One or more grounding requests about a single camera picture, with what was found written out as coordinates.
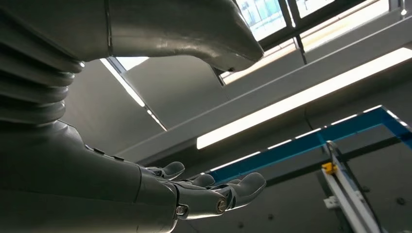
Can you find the black cross bar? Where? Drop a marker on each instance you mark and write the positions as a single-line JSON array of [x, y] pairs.
[[370, 149]]

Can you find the narrow ceiling light strip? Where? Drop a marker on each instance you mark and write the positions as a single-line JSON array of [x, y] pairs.
[[128, 88]]

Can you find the white aluminium rail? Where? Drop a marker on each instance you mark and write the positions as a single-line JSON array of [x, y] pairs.
[[347, 196]]

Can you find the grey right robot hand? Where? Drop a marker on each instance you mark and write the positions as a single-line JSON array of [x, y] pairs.
[[64, 167]]

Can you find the blue frame beam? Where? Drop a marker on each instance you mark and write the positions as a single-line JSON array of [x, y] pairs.
[[305, 143]]

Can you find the long ceiling light strip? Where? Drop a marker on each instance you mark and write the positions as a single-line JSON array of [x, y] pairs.
[[289, 99]]

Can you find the yellow clip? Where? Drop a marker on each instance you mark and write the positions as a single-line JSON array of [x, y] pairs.
[[329, 168]]

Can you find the black framed window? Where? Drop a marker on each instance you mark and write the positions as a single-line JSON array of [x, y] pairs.
[[264, 16]]

